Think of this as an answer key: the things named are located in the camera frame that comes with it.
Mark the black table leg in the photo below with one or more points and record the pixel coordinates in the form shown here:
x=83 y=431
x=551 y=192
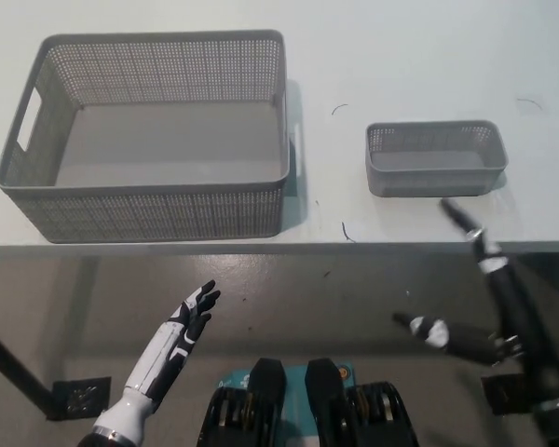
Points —
x=14 y=368

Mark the thin dark thread scrap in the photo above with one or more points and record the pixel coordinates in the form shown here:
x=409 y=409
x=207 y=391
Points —
x=345 y=233
x=338 y=107
x=531 y=101

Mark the small grey perforated basket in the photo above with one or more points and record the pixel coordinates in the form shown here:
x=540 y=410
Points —
x=428 y=160

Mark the black ribbed robot body block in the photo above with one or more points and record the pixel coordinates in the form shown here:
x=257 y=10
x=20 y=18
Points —
x=326 y=386
x=265 y=386

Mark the white and black left hand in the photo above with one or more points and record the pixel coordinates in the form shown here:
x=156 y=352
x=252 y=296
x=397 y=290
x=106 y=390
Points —
x=172 y=342

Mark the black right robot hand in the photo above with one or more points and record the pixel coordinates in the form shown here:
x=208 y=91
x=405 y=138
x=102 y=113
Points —
x=512 y=302

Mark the large grey perforated basket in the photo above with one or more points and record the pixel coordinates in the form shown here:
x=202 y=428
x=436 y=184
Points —
x=167 y=135

